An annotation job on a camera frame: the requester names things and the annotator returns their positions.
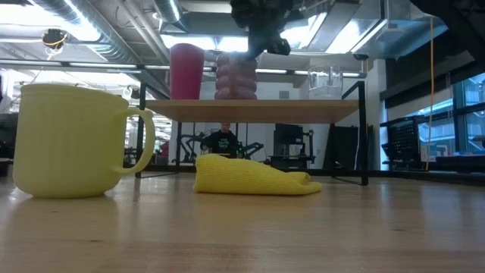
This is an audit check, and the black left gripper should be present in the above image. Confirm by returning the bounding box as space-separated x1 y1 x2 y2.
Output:
230 0 295 62

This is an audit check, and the lilac ribbed bubble mug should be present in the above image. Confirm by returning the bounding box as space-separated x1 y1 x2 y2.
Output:
214 52 259 101

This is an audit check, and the clear glass mug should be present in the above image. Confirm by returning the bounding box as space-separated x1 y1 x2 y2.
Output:
307 64 344 100

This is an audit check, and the red plastic tumbler cup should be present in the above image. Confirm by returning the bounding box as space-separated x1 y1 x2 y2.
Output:
169 42 205 101

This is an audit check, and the black cabinet with equipment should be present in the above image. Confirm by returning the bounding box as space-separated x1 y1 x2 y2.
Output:
271 124 316 170

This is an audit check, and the person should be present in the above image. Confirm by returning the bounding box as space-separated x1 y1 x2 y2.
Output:
199 121 241 156

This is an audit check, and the black upright panel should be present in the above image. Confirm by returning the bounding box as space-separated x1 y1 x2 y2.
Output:
324 124 359 171

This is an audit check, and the yellow knitted cloth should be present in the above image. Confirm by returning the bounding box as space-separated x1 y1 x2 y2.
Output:
192 153 324 196

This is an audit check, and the black pegboard rack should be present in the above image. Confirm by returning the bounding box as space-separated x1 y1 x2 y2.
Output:
380 115 428 171

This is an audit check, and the black ceiling-hung device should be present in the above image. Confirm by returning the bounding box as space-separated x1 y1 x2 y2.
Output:
41 28 70 51

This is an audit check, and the pale yellow mug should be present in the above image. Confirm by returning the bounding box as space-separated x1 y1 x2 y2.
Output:
12 83 157 199

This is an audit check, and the wooden shelf with black frame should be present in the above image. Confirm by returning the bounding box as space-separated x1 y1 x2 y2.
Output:
134 81 369 187

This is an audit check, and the silver round ceiling duct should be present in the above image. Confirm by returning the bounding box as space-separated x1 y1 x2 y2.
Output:
153 0 183 24

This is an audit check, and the black frame bar with lights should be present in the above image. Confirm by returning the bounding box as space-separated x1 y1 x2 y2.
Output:
0 58 368 80

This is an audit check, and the silver spiral ceiling duct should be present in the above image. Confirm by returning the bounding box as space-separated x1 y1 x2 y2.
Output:
30 0 138 64

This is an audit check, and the long yellow hanging cable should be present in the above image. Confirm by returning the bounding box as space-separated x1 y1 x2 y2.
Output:
424 17 436 171

